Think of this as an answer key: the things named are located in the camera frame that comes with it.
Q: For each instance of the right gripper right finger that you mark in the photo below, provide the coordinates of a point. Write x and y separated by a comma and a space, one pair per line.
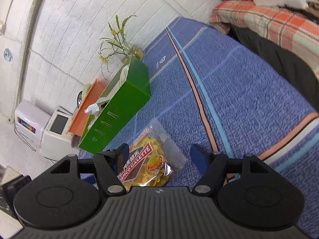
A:
247, 191

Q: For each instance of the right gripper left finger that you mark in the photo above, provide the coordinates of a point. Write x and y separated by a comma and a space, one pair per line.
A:
71, 191

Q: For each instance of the white plain snack packet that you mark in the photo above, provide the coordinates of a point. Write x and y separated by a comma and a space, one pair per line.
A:
93, 109

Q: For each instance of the clear galette cookie packet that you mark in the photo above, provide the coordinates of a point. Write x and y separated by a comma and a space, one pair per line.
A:
153, 159

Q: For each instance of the white machine with screen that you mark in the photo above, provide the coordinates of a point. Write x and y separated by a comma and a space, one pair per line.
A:
56, 142

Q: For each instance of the orange plastic basin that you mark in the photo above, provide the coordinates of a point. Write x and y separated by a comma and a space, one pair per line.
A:
79, 120

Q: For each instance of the white water purifier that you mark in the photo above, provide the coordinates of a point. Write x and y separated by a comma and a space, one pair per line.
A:
31, 121

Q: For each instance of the blue patterned tablecloth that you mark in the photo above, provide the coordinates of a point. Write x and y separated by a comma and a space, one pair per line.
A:
249, 107

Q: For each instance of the green cardboard box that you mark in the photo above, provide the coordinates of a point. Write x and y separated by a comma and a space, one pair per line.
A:
124, 96

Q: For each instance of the glass vase with orchid plant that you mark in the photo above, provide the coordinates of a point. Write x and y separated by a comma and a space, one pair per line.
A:
117, 45

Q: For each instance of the plaid orange cloth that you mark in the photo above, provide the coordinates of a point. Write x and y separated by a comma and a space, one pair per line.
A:
290, 31

